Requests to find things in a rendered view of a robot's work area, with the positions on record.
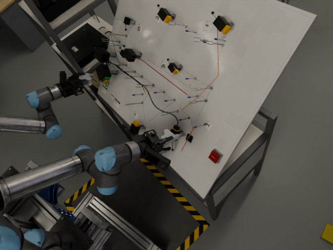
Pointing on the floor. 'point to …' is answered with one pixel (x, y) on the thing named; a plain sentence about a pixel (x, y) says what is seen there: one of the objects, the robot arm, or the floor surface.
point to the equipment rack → (33, 13)
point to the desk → (20, 25)
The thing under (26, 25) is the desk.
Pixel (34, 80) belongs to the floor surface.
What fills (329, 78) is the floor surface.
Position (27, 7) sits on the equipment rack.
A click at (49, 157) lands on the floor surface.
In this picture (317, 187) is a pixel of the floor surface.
